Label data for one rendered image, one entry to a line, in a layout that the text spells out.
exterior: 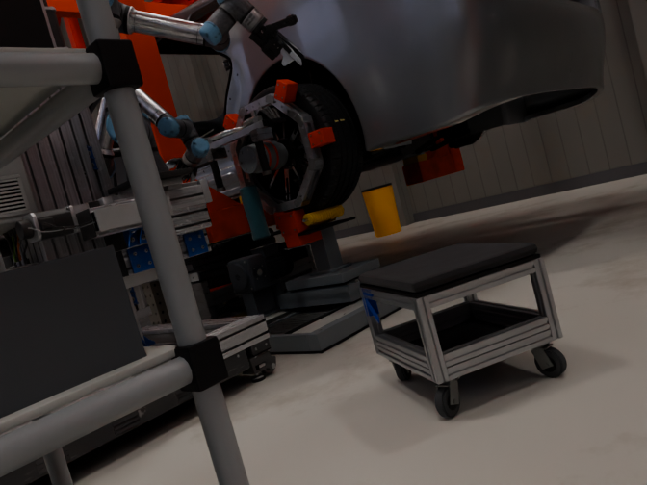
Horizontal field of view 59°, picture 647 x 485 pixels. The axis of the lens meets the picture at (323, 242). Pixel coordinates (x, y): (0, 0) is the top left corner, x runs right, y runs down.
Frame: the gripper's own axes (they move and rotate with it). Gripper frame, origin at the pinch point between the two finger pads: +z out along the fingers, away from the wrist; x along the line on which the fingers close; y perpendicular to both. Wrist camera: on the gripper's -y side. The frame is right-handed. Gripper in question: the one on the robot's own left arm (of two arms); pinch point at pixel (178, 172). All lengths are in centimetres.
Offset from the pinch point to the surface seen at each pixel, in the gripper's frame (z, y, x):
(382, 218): 269, -203, 268
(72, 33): 547, -419, -147
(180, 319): -192, 115, -19
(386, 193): 258, -229, 260
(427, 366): -137, 90, 52
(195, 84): 568, -460, 42
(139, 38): 6, -61, -41
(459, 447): -148, 108, 55
